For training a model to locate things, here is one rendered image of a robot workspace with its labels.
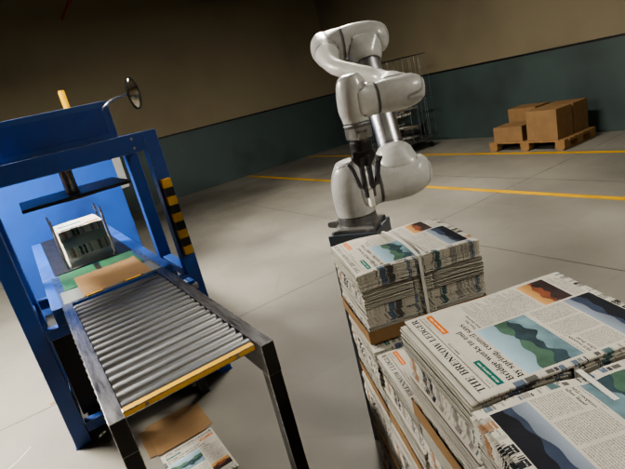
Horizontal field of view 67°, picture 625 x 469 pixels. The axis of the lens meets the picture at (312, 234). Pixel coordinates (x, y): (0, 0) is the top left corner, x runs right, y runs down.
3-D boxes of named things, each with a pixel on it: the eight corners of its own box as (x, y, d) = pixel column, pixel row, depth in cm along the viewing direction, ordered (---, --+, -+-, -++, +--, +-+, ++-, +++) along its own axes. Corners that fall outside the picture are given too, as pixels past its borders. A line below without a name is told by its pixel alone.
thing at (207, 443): (240, 465, 221) (239, 463, 221) (182, 502, 208) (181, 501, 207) (211, 428, 252) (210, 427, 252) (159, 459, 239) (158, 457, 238)
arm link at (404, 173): (379, 207, 195) (432, 194, 195) (384, 197, 179) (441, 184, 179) (334, 40, 208) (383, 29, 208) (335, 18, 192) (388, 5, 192)
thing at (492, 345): (557, 274, 105) (557, 270, 105) (680, 331, 78) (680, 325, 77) (404, 325, 99) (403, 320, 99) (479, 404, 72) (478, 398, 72)
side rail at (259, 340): (283, 368, 164) (274, 339, 161) (269, 377, 162) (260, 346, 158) (170, 285, 276) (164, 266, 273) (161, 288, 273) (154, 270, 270)
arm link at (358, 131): (373, 119, 154) (377, 137, 156) (365, 118, 163) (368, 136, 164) (347, 126, 153) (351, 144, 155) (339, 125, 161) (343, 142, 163)
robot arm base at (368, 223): (337, 221, 206) (334, 208, 204) (386, 216, 196) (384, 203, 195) (322, 236, 190) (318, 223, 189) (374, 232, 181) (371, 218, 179)
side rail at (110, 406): (139, 450, 141) (126, 417, 137) (121, 461, 138) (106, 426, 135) (80, 322, 252) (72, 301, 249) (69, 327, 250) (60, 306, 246)
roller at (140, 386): (240, 329, 174) (245, 341, 175) (111, 394, 152) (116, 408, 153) (246, 332, 170) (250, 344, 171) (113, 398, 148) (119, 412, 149)
